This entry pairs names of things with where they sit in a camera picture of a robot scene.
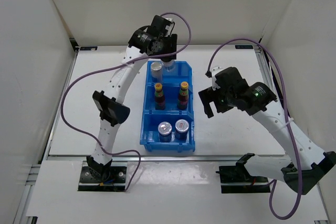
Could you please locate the blue plastic divided bin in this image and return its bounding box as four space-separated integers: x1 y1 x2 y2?
140 61 196 153

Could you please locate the silver can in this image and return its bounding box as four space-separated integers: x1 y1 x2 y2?
151 61 163 82
162 60 175 72

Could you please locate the sauce bottle yellow cap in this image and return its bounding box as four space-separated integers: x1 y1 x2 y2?
177 81 189 110
154 83 165 110

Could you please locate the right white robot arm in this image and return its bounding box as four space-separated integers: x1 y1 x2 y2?
198 67 335 195

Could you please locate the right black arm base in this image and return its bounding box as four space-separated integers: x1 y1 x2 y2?
216 166 270 194

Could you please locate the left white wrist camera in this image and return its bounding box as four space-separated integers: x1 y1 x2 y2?
165 18 175 30

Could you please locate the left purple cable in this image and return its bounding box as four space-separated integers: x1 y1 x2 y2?
60 12 192 192

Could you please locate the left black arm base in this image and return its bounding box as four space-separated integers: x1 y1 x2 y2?
77 162 128 193

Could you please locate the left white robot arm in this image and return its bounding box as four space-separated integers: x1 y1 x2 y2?
87 15 177 182

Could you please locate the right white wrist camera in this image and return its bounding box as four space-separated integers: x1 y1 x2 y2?
205 66 224 90

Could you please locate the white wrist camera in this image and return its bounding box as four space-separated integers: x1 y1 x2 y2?
205 66 224 90
165 18 175 30

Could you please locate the aluminium table frame rail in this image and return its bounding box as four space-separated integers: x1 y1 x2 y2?
256 47 301 162

